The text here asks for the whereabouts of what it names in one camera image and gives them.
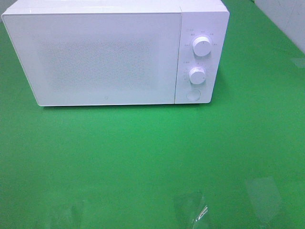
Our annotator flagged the round white door button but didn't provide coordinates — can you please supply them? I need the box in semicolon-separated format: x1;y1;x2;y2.
186;89;201;102

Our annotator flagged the white timer knob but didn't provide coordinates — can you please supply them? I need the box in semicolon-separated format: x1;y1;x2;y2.
189;67;206;85

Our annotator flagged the white microwave door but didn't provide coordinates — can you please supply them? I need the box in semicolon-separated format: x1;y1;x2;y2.
3;13;181;106

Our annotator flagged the upper white power knob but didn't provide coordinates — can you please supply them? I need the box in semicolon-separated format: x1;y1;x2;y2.
192;35;212;57

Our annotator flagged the white microwave oven body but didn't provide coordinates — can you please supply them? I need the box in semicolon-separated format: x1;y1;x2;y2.
1;0;230;104

